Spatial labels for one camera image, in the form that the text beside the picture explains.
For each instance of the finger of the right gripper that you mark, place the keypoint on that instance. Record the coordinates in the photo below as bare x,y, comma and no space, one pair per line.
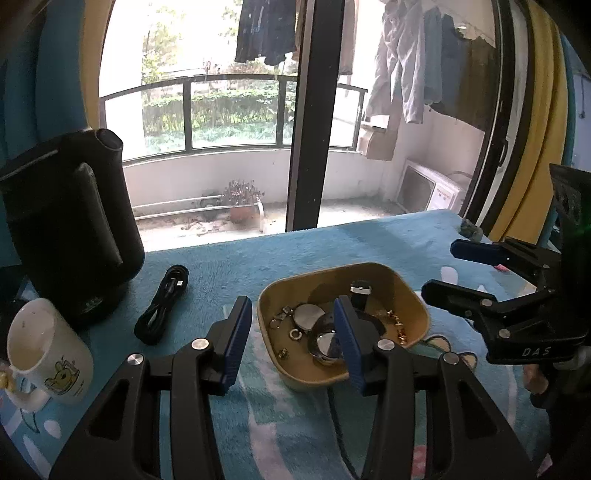
539,266
487,314

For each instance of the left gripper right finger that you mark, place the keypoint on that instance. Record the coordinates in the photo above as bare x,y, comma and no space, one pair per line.
468,437

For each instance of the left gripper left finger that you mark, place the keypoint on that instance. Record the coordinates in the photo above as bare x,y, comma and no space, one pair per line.
118,436

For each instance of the black round wristwatch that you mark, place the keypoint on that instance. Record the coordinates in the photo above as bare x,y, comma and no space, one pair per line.
325,343

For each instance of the silver pocket watch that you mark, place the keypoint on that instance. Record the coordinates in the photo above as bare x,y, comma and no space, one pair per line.
304,316

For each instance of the yellow jewelry tray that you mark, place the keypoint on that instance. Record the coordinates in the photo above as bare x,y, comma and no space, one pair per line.
393,301

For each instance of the person's right hand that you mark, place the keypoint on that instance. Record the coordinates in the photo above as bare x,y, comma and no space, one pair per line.
533,380

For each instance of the teal yellow right curtain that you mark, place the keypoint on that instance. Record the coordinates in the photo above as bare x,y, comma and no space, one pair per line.
526,206

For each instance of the teal yellow curtain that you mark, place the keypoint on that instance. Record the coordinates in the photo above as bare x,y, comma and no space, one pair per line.
526,206
50,73

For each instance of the green stone figurine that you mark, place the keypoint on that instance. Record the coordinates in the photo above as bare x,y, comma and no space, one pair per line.
471,231

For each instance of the white cartoon mug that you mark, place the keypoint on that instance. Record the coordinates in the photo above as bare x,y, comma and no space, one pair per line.
43,349

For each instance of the white air conditioner unit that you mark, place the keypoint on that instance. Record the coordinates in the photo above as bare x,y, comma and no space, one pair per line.
424,189

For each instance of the cardboard box on ledge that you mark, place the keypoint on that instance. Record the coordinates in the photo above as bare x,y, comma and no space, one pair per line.
378,142

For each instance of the black electric kettle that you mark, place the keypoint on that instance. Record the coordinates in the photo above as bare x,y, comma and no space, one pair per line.
72,225

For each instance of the potted plant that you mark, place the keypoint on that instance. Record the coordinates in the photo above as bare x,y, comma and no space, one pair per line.
245,201

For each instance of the light grey hanging shirt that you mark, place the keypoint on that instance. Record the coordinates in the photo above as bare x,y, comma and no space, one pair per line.
400,62

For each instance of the black balcony railing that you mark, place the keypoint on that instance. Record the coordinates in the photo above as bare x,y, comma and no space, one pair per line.
202,114

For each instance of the dark hanging jacket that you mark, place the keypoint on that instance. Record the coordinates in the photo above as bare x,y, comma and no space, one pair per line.
266,29

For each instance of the teal yellow left curtain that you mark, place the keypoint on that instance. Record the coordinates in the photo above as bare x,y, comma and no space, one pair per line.
50,73

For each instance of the black door frame post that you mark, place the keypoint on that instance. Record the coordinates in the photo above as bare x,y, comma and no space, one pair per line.
317,79

